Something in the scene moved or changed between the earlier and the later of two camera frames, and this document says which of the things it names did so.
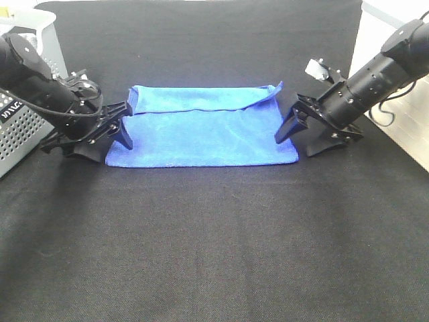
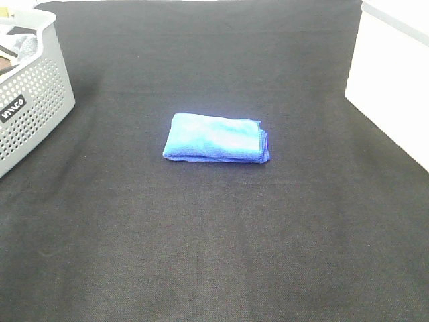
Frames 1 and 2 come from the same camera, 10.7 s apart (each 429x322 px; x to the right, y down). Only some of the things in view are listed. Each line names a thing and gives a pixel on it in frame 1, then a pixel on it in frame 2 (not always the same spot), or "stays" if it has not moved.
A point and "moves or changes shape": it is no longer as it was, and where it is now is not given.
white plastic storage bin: [404, 114] stays
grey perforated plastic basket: [23, 124] stays
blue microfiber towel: [204, 127] moves or changes shape
